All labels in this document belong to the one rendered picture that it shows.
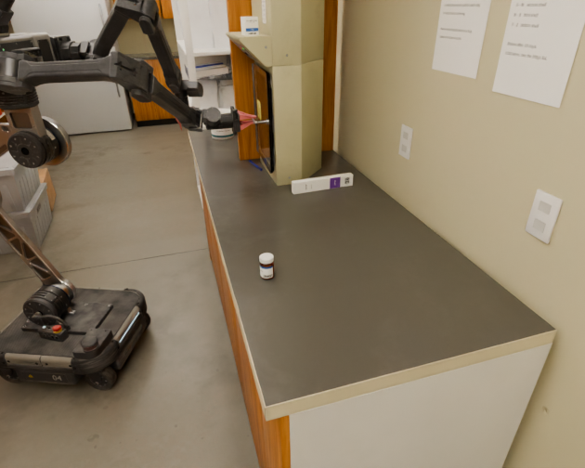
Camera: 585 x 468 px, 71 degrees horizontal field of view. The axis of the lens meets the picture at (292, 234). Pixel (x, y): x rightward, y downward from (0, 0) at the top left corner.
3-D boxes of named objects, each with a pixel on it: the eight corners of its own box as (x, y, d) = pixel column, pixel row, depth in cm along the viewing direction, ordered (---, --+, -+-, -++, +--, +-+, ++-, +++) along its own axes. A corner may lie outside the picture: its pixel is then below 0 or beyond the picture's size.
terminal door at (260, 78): (259, 151, 195) (253, 62, 175) (272, 175, 170) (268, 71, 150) (257, 152, 195) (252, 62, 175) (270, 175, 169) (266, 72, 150)
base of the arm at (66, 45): (74, 66, 172) (66, 35, 166) (92, 66, 172) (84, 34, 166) (62, 70, 165) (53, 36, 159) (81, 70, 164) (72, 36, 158)
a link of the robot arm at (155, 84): (127, 58, 122) (124, 94, 122) (144, 58, 121) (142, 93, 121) (189, 109, 164) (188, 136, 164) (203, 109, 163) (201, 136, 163)
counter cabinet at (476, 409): (298, 243, 312) (296, 126, 268) (474, 534, 141) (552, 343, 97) (210, 258, 296) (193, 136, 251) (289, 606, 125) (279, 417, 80)
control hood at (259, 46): (253, 57, 175) (253, 31, 170) (272, 66, 148) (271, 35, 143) (227, 58, 173) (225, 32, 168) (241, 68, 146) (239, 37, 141)
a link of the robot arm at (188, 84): (170, 68, 179) (167, 85, 176) (196, 68, 177) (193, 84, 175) (180, 85, 190) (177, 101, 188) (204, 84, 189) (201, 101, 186)
